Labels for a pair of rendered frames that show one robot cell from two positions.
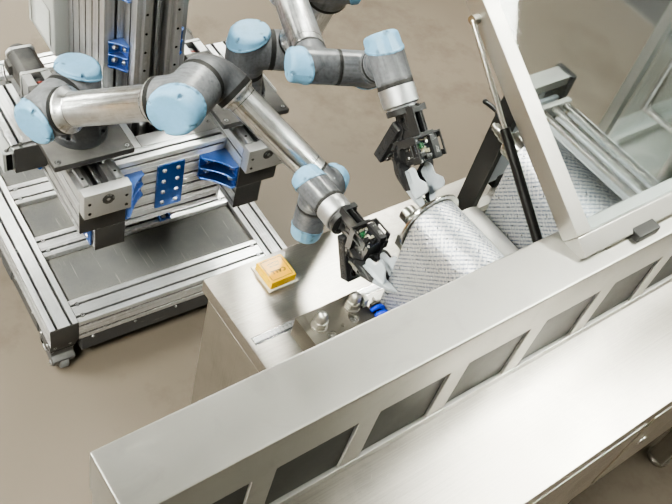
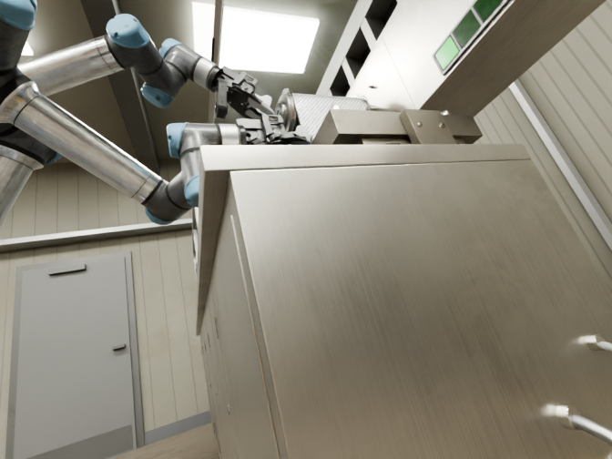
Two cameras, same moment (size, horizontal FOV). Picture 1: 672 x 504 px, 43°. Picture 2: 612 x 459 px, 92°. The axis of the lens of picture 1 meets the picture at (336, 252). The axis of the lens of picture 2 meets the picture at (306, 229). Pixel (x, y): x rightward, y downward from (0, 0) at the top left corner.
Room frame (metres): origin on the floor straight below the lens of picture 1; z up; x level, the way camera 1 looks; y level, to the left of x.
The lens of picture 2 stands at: (1.00, 0.51, 0.65)
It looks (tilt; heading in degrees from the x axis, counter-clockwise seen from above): 19 degrees up; 294
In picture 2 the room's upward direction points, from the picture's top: 16 degrees counter-clockwise
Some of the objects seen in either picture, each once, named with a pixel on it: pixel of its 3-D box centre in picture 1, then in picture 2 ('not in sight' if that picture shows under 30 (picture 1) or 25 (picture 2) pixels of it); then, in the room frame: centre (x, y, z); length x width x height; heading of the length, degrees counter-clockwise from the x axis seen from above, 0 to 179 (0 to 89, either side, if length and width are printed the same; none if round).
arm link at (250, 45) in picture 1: (249, 47); not in sight; (2.00, 0.42, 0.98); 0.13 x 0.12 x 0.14; 115
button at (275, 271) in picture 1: (275, 271); not in sight; (1.30, 0.12, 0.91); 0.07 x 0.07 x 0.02; 49
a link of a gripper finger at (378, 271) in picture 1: (381, 273); (302, 135); (1.21, -0.10, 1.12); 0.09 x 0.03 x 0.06; 48
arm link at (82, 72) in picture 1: (76, 83); not in sight; (1.63, 0.76, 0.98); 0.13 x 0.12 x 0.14; 172
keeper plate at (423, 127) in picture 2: not in sight; (430, 132); (0.95, -0.12, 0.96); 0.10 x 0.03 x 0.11; 49
